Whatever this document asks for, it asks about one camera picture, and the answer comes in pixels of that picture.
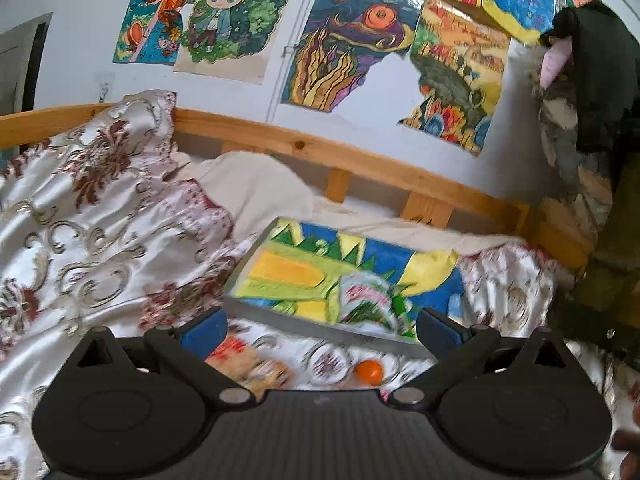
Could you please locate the swirly sky wall painting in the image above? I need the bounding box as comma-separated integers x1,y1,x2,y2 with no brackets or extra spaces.
280,0,426,113

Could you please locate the patterned hanging cloth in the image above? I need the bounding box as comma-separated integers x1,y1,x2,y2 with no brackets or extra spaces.
530,75,618,271

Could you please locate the wall hook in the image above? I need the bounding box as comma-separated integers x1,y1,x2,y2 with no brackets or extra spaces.
95,72,116,103

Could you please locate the blond cartoon figure wall drawing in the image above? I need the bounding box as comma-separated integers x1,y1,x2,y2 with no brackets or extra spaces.
172,0,298,86

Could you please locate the red biscuit snack packet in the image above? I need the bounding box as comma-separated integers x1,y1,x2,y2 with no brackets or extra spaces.
205,335,293,396

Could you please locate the landscape wall painting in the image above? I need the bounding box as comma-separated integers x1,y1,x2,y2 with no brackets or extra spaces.
397,0,511,157

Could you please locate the orange-haired girl wall drawing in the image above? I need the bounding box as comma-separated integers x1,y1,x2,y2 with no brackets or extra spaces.
111,0,213,66

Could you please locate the wooden bed frame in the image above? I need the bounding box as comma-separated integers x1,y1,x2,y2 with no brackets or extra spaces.
0,102,591,271

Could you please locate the grey tray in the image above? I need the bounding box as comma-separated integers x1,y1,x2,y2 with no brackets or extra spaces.
222,217,468,356

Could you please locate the floral satin blanket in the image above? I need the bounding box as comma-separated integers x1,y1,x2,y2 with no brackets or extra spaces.
0,90,636,480

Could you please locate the grey door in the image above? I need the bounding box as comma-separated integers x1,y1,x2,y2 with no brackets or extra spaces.
0,12,53,116

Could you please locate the white green snack packet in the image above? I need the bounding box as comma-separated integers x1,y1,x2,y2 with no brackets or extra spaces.
327,272,418,338

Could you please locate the pink cloth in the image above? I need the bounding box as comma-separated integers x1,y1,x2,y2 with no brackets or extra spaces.
537,37,573,88

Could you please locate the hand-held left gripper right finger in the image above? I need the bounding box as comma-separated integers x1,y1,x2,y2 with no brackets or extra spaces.
389,307,581,407

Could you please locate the colourful drawing sheet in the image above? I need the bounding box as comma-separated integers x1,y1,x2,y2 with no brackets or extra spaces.
235,219,466,333

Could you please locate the cream pillow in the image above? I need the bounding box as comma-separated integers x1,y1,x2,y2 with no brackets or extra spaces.
170,150,526,261

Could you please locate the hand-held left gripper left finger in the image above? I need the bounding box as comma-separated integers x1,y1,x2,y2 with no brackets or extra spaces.
65,307,253,407

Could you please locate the black hanging garment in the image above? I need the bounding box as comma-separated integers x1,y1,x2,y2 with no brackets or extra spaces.
540,0,640,153

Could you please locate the small orange fruit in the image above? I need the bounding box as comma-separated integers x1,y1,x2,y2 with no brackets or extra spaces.
355,359,385,387

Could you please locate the dark green garment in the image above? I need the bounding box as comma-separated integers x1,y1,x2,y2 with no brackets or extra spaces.
547,160,640,361

